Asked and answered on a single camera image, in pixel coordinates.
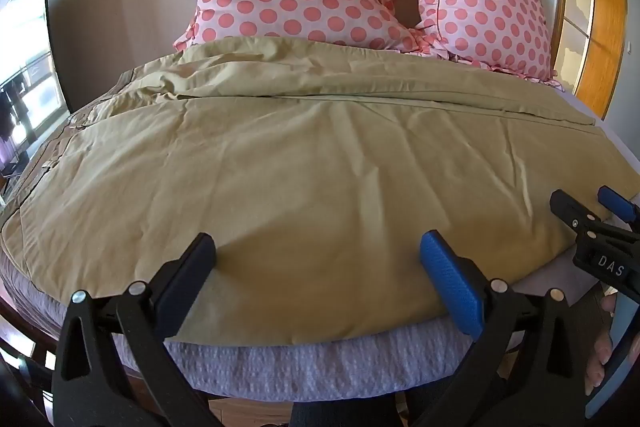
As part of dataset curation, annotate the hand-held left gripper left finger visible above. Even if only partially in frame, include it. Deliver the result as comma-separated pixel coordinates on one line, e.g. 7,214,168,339
50,232,224,427

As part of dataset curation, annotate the olive green duvet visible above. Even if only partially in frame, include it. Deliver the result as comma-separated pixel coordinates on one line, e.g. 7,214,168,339
0,38,640,344

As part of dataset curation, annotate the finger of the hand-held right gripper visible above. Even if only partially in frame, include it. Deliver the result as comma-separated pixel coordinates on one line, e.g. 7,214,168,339
549,189,602,259
597,185,640,241

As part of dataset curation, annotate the lavender textured bed sheet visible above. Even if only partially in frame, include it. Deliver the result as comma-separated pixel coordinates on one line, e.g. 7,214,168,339
0,89,640,404

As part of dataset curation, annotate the dark framed window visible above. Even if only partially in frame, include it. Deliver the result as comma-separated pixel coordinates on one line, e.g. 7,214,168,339
0,0,72,212

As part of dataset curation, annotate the person's right hand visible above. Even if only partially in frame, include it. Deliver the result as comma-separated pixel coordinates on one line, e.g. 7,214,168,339
584,294,619,400

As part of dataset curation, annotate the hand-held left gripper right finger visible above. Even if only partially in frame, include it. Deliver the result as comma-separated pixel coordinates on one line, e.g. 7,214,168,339
407,229,601,427

